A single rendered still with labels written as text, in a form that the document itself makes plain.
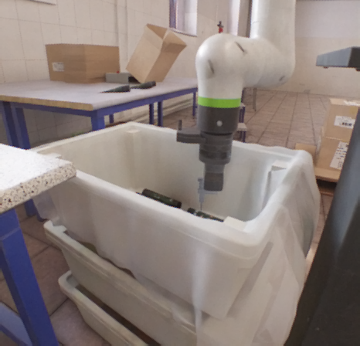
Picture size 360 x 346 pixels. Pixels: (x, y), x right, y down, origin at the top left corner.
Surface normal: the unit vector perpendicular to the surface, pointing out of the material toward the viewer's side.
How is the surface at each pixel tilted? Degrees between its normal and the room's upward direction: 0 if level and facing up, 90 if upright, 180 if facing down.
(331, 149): 90
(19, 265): 90
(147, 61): 90
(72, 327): 0
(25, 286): 90
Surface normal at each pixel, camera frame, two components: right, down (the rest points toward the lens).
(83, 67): -0.44, 0.34
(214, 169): -0.07, 0.56
